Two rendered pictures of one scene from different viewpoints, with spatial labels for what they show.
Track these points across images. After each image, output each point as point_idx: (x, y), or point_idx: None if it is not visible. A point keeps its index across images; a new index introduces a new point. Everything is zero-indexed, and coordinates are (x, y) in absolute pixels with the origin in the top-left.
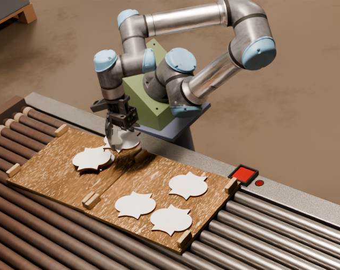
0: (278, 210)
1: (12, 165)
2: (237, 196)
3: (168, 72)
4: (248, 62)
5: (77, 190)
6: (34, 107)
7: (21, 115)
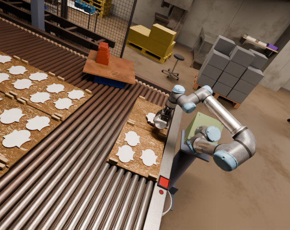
0: (143, 206)
1: (145, 98)
2: (149, 182)
3: (204, 130)
4: (214, 155)
5: (136, 117)
6: None
7: None
